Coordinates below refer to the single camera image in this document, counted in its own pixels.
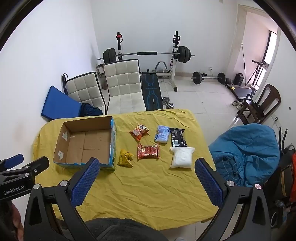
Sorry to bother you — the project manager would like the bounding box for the white quilted chair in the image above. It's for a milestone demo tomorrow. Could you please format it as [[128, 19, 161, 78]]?
[[103, 59, 147, 114], [62, 71, 106, 114]]

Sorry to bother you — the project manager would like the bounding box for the black weight bench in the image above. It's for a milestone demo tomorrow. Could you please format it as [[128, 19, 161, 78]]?
[[141, 72, 163, 110]]

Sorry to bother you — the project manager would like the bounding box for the dark wooden chair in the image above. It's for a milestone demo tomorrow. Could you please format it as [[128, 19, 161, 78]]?
[[236, 84, 282, 124]]

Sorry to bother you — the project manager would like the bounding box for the short barbell with black plates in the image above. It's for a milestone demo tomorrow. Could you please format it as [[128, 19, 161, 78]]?
[[191, 71, 226, 85]]

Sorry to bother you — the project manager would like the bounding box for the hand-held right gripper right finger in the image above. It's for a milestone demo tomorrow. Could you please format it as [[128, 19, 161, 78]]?
[[194, 158, 273, 241]]

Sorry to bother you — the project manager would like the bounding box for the dark blue cloth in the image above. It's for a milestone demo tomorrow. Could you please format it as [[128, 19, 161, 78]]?
[[80, 103, 103, 117]]

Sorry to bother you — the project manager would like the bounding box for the long barbell with black plates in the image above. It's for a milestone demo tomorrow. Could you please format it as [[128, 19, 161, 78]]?
[[97, 46, 195, 63]]

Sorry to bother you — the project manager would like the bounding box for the black and orange bag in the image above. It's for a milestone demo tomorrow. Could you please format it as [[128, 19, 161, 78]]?
[[269, 144, 296, 229]]

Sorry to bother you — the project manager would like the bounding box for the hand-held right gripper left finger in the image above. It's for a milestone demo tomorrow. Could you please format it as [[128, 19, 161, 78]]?
[[24, 157, 101, 241]]

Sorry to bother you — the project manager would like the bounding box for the blue foam mat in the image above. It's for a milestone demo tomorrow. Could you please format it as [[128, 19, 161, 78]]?
[[41, 86, 82, 121]]

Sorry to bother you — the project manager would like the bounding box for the yellow tablecloth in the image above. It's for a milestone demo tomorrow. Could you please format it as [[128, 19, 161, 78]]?
[[32, 109, 220, 231]]

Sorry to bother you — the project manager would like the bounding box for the blue duvet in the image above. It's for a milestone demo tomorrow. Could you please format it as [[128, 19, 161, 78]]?
[[208, 123, 281, 188]]

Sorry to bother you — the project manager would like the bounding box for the black treadmill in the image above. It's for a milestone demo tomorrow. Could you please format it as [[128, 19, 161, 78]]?
[[225, 60, 269, 100]]

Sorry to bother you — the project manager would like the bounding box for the yellow foil packet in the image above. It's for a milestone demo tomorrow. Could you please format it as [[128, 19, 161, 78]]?
[[117, 149, 134, 167]]

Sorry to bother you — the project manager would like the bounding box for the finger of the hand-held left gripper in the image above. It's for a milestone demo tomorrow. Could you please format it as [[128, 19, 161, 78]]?
[[0, 156, 50, 186], [0, 154, 24, 172]]

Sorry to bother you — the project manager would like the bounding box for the person's left hand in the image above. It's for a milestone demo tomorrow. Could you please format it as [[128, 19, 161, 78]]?
[[0, 202, 25, 241]]

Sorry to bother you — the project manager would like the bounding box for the cardboard box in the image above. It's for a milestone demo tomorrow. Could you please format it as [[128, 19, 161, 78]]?
[[53, 116, 117, 171]]

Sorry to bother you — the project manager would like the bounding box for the white cotton pad pack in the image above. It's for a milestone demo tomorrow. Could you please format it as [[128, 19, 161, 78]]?
[[170, 146, 195, 169]]

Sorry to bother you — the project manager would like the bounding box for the red snack packet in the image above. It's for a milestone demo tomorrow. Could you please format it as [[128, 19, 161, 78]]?
[[137, 143, 160, 160]]

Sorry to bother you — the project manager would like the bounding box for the light blue tissue pack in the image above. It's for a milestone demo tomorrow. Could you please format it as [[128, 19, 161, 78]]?
[[154, 125, 171, 143]]

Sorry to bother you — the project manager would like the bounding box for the panda print snack packet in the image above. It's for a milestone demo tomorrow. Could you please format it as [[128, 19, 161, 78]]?
[[129, 124, 149, 141]]

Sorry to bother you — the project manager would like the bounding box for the chrome dumbbell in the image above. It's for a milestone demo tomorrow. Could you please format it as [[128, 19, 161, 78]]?
[[162, 97, 175, 109]]

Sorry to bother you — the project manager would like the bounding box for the person's dark grey fleece clothing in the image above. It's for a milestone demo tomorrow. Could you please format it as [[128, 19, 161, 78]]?
[[84, 218, 169, 241]]

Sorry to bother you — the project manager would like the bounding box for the black foil packet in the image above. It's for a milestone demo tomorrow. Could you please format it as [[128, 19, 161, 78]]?
[[170, 127, 188, 147]]

